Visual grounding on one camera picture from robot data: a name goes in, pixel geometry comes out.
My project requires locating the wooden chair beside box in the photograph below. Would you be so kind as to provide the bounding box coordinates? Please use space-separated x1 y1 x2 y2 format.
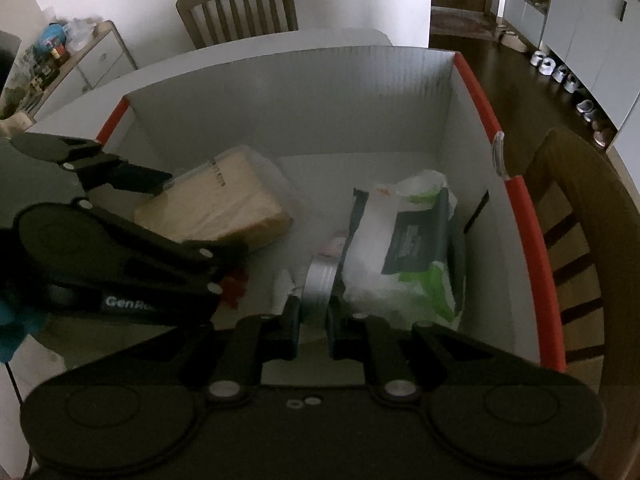
524 129 639 479

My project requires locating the black snack packet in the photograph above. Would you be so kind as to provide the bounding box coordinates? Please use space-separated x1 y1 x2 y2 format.
220 272 248 310

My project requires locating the dark wooden chair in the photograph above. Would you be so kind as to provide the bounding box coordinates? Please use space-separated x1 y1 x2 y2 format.
176 0 299 49

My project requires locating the red cardboard storage box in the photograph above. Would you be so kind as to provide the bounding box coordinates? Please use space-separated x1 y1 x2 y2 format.
92 46 565 370

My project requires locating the white side cabinet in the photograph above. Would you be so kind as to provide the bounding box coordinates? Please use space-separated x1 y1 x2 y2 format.
17 21 138 122

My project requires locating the silver tape roll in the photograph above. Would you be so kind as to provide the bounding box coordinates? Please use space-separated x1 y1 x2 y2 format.
299 255 340 327

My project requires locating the white green tube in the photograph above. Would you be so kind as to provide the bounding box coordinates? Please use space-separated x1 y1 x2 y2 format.
270 269 296 315

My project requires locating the white wall cabinet unit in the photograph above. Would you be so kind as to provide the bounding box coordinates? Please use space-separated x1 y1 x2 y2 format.
499 0 640 162

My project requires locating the blue globe toy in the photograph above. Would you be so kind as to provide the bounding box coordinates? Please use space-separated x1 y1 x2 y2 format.
37 23 66 52

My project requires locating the white green wet wipes pack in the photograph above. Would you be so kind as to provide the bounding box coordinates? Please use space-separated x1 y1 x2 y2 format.
341 170 466 330

